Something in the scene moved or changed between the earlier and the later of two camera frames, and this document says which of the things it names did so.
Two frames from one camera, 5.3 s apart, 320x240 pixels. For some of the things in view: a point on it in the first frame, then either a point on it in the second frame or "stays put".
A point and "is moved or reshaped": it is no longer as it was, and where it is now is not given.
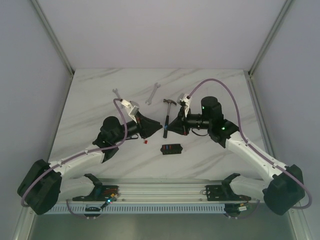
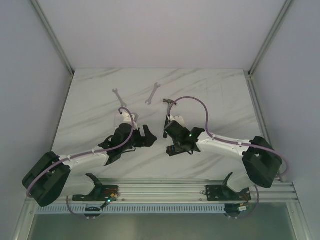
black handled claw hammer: x=169 y=102 stays put
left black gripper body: x=140 y=125 to x=141 y=139
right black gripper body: x=192 y=121 to x=178 y=144
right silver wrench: x=149 y=100 stays put
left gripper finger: x=146 y=129 to x=150 y=139
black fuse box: x=171 y=149 is moved or reshaped
